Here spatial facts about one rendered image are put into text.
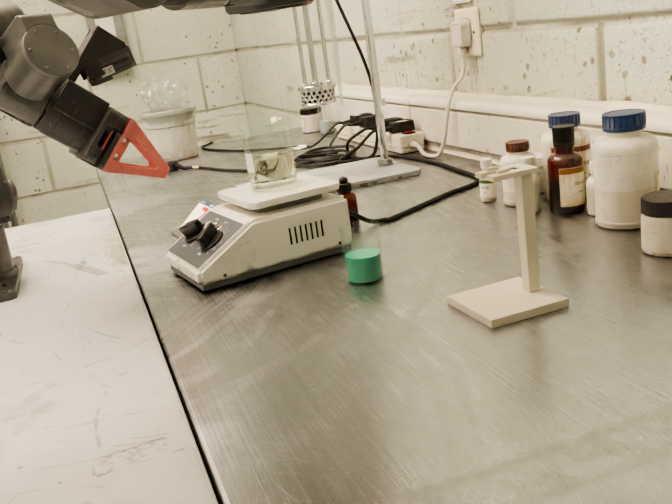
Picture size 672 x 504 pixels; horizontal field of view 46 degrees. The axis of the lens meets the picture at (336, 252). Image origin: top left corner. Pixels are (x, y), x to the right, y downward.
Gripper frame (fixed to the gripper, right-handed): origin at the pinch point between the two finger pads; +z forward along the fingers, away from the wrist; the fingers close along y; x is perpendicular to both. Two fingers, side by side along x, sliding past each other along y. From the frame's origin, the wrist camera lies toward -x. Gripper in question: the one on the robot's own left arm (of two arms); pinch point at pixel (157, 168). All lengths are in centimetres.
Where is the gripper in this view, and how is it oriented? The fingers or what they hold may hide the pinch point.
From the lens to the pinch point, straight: 97.6
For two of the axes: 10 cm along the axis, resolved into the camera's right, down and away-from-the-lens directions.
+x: -4.6, 8.8, -0.6
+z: 7.5, 4.3, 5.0
